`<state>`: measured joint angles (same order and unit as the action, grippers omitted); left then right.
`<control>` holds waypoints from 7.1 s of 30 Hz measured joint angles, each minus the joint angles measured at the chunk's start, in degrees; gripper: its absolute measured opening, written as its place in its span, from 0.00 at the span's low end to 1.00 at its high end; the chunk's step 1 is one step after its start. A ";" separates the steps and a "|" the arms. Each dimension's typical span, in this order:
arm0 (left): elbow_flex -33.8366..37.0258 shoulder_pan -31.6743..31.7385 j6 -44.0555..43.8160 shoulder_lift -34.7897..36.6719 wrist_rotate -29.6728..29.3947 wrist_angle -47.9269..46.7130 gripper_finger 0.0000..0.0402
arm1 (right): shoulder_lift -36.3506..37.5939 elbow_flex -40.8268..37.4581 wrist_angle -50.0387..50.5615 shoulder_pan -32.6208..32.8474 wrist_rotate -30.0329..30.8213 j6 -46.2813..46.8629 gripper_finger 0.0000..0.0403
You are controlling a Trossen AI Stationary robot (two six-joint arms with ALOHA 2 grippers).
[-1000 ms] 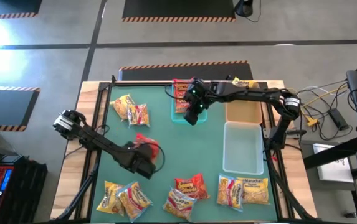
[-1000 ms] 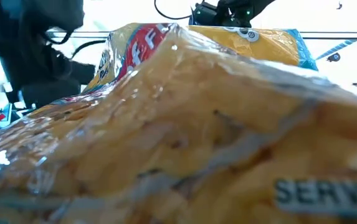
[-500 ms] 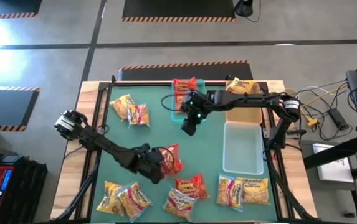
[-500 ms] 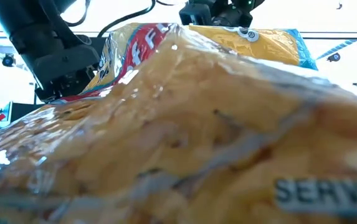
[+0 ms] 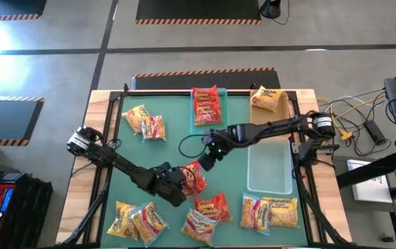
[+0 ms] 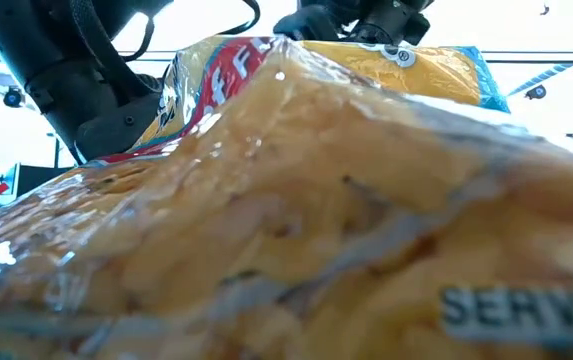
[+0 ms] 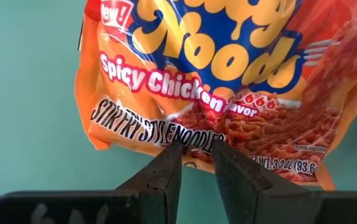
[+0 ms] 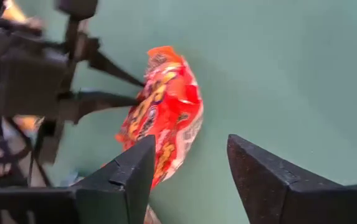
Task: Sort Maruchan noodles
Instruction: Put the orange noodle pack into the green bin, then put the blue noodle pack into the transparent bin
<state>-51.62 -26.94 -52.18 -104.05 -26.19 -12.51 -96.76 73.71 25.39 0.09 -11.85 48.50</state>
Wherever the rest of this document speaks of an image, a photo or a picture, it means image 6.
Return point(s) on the large yellow snack bag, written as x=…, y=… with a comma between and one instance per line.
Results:
x=286, y=200

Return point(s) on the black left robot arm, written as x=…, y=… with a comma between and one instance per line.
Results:
x=66, y=75

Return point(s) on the grey ceiling pipe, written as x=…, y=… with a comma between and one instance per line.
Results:
x=541, y=78

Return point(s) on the black ceiling spotlight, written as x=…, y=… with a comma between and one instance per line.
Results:
x=536, y=91

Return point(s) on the black monitor back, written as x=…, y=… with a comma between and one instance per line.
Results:
x=41, y=177

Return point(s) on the black ceiling camera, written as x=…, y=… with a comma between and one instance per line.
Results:
x=13, y=96

